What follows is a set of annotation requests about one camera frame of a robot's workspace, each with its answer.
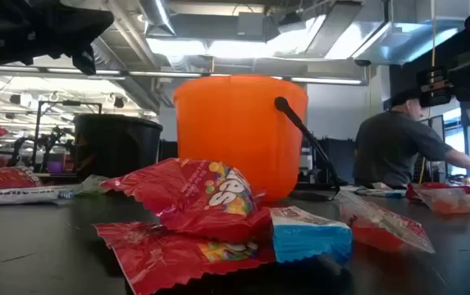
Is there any grey electrical box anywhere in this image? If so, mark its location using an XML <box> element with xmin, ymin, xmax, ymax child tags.
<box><xmin>237</xmin><ymin>11</ymin><xmax>267</xmax><ymax>40</ymax></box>

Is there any black plastic pumpkin bucket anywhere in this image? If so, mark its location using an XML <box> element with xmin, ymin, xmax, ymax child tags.
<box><xmin>73</xmin><ymin>113</ymin><xmax>164</xmax><ymax>182</ymax></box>

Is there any rectangular silver ventilation duct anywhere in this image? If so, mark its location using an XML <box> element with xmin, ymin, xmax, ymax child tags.
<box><xmin>351</xmin><ymin>0</ymin><xmax>470</xmax><ymax>66</ymax></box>

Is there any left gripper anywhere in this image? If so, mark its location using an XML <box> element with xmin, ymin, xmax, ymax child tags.
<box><xmin>0</xmin><ymin>0</ymin><xmax>115</xmax><ymax>85</ymax></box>

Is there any long ceiling light bar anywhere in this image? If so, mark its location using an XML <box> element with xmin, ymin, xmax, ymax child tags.
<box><xmin>0</xmin><ymin>65</ymin><xmax>370</xmax><ymax>87</ymax></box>

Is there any orange plastic bucket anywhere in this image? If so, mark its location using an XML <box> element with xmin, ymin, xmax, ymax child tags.
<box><xmin>172</xmin><ymin>74</ymin><xmax>341</xmax><ymax>202</ymax></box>

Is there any black fabric panel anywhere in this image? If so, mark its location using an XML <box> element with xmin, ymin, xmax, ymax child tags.
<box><xmin>320</xmin><ymin>137</ymin><xmax>357</xmax><ymax>185</ymax></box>

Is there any clear candy packet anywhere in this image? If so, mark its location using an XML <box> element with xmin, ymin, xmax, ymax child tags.
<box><xmin>73</xmin><ymin>175</ymin><xmax>111</xmax><ymax>196</ymax></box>

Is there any yellow hanging cable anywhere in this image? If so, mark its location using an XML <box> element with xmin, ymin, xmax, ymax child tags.
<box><xmin>418</xmin><ymin>0</ymin><xmax>439</xmax><ymax>184</ymax></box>

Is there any red desk lamp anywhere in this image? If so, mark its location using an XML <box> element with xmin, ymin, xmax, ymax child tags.
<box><xmin>0</xmin><ymin>125</ymin><xmax>10</xmax><ymax>157</ymax></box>

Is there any person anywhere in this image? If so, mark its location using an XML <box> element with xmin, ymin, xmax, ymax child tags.
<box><xmin>352</xmin><ymin>88</ymin><xmax>470</xmax><ymax>189</ymax></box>

